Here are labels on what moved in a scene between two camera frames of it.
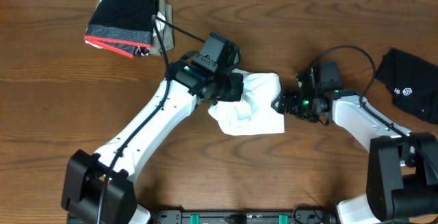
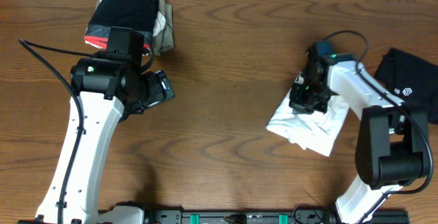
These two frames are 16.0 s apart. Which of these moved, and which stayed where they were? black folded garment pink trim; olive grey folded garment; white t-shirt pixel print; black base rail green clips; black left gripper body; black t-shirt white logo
Moved: white t-shirt pixel print; black left gripper body
Stayed: black base rail green clips; black folded garment pink trim; black t-shirt white logo; olive grey folded garment
